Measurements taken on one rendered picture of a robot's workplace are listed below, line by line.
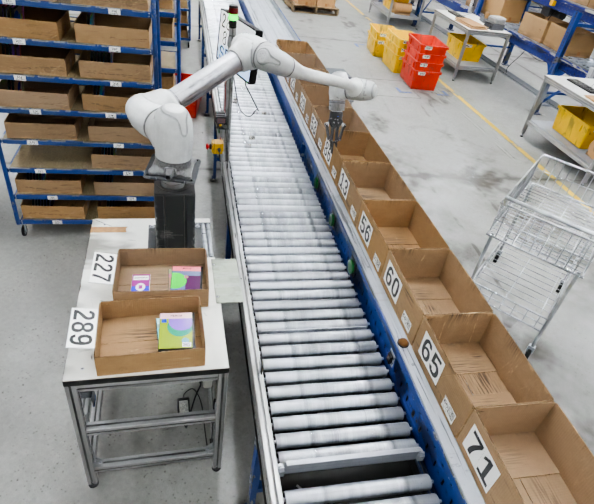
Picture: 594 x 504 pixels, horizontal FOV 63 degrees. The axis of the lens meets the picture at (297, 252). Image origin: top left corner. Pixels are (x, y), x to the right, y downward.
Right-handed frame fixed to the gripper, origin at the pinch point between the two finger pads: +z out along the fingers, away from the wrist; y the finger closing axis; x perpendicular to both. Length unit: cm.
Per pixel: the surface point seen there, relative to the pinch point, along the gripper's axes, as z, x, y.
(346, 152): 5.0, -21.9, -15.8
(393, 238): 37, 60, -17
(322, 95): -28, -94, -17
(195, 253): 45, 60, 80
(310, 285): 57, 71, 27
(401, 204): 21, 55, -21
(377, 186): 19.6, 14.3, -24.2
